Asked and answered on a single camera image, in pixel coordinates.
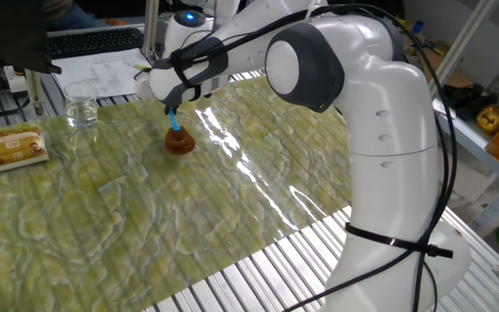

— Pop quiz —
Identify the golden figurine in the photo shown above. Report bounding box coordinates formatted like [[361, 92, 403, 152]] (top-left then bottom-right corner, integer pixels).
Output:
[[476, 103, 499, 136]]

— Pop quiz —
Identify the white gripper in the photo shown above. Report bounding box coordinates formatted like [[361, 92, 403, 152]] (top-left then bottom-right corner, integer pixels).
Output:
[[134, 68, 180, 116]]

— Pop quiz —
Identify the black cloth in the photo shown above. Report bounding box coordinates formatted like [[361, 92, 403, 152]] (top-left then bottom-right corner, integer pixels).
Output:
[[442, 81, 499, 121]]

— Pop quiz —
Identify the green marble-pattern mat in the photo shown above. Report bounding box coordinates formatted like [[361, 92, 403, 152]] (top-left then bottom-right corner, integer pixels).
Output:
[[0, 75, 357, 312]]

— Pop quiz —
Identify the blue-handled brown scrub brush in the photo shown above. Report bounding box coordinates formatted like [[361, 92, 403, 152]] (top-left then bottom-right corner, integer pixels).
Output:
[[164, 107, 197, 156]]

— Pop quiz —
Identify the printed white paper sheet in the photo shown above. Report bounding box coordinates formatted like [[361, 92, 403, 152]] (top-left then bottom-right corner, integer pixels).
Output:
[[52, 47, 153, 100]]

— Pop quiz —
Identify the black monitor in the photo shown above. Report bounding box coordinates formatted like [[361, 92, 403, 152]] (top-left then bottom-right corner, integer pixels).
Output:
[[0, 0, 63, 75]]

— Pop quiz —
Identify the white shelf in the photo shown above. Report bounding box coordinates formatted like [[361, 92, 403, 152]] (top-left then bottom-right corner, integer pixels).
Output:
[[431, 97, 499, 235]]

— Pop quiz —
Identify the white power adapter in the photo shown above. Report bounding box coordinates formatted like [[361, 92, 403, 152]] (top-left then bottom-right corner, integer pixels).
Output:
[[2, 64, 29, 94]]

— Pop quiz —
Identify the clear glass beaker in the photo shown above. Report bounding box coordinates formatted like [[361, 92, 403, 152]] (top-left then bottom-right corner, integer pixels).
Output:
[[62, 81, 100, 130]]

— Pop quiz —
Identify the black keyboard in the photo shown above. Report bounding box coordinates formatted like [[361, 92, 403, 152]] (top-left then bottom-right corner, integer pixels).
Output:
[[46, 26, 146, 61]]

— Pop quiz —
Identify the yellow snack package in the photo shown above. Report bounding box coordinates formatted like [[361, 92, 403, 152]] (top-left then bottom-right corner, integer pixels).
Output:
[[0, 125, 50, 173]]

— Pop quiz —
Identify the aluminium frame post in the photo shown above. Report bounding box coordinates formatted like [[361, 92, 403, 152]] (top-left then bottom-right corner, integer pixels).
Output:
[[426, 0, 499, 99], [142, 0, 161, 62], [23, 68, 45, 118]]

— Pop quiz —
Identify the seated person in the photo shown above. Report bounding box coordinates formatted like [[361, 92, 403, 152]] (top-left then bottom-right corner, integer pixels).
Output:
[[41, 0, 100, 32]]

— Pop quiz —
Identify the black camera cable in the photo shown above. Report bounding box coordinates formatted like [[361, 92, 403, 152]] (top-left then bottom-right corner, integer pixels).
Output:
[[169, 3, 458, 312]]

